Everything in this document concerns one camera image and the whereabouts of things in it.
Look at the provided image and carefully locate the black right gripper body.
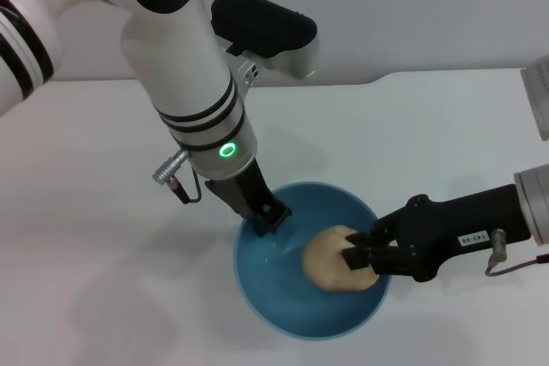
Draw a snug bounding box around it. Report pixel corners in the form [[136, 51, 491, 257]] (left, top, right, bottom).
[[369, 184, 533, 284]]

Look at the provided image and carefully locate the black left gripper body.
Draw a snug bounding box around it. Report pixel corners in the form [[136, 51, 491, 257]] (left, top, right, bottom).
[[204, 159, 293, 230]]

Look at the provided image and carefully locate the beige egg yolk pastry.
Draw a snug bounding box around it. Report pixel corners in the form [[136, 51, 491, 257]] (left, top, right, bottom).
[[301, 224, 381, 293]]

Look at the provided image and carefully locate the blue bowl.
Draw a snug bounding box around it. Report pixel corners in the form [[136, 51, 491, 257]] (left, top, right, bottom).
[[233, 182, 391, 339]]

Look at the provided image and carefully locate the right arm cable with connector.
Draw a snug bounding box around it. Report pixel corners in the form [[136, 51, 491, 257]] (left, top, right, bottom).
[[484, 228, 549, 277]]

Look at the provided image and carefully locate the arm cable with connector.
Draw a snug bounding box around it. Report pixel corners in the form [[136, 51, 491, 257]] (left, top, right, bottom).
[[152, 149, 202, 205], [484, 228, 549, 277]]

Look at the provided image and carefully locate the left arm cable with connector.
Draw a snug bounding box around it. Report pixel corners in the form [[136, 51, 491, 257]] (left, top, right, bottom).
[[152, 149, 202, 205]]

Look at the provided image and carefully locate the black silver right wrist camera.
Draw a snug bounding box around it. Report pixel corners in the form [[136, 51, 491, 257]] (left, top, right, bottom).
[[520, 53, 549, 141]]

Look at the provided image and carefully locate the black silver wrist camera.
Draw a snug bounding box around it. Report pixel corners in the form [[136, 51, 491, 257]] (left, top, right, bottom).
[[210, 0, 321, 93], [520, 53, 549, 141]]

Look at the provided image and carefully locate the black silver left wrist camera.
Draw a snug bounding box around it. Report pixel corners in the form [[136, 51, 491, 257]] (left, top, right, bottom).
[[210, 0, 321, 93]]

